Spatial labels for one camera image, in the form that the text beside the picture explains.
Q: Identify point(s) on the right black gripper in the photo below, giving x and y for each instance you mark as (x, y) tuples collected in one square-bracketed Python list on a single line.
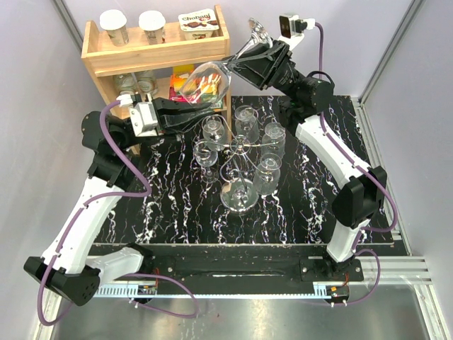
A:
[(257, 71)]

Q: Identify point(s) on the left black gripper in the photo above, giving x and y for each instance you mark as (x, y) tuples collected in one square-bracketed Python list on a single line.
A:
[(175, 116)]

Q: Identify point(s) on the clear stemmed wine glass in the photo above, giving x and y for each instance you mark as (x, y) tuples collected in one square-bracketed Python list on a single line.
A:
[(206, 158), (219, 72)]

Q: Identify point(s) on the ribbed goblet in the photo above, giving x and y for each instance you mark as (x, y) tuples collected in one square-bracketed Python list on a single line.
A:
[(273, 141), (267, 174), (246, 123), (214, 134)]

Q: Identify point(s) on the chrome wine glass rack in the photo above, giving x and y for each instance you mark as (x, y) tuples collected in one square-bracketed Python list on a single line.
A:
[(236, 166)]

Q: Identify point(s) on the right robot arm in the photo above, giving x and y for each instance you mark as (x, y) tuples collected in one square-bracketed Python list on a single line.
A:
[(361, 187)]

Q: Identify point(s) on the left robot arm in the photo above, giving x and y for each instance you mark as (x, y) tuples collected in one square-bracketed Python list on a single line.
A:
[(64, 267)]

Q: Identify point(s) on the pink sponge box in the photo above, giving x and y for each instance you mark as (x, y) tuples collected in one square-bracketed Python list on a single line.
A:
[(181, 85)]

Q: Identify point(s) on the green Scrub Daddy box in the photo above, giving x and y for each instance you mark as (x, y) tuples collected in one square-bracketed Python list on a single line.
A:
[(215, 96)]

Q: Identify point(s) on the right clear glass bottle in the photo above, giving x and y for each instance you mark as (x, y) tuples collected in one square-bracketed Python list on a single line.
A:
[(147, 82)]

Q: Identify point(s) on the clear glass bottle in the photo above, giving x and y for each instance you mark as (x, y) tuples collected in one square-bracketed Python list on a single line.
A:
[(126, 84), (147, 82)]

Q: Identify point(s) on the wooden two-tier shelf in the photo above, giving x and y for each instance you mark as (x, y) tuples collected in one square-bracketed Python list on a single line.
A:
[(103, 60)]

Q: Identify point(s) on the left clear glass bottle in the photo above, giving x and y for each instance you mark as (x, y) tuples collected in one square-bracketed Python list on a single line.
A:
[(126, 84)]

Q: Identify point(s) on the Chobani yogurt tub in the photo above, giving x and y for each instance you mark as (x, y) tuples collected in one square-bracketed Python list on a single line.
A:
[(198, 24)]

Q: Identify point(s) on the right white lidded cup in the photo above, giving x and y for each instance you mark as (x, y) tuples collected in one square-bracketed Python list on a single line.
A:
[(152, 23)]

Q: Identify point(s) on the white lidded cup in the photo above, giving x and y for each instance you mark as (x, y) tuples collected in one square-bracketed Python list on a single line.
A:
[(152, 23), (114, 22)]

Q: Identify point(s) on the left white lidded cup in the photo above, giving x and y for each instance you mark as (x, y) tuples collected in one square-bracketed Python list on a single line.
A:
[(114, 22)]

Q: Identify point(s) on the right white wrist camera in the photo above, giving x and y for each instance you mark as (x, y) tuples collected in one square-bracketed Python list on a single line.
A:
[(292, 29)]

